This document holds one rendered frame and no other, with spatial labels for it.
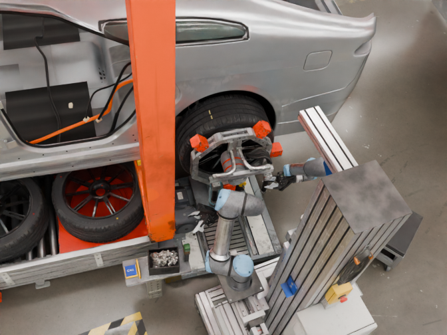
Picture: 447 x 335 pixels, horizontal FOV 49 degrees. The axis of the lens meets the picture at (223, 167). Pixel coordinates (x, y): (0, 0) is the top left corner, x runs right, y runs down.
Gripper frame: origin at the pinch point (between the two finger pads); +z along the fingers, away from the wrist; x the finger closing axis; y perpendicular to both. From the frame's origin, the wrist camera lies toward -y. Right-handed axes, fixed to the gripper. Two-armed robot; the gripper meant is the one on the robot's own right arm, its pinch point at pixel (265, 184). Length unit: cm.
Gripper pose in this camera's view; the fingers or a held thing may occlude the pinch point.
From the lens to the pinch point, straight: 321.6
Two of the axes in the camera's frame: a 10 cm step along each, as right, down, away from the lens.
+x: 2.6, 8.1, -5.2
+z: -9.6, 1.7, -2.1
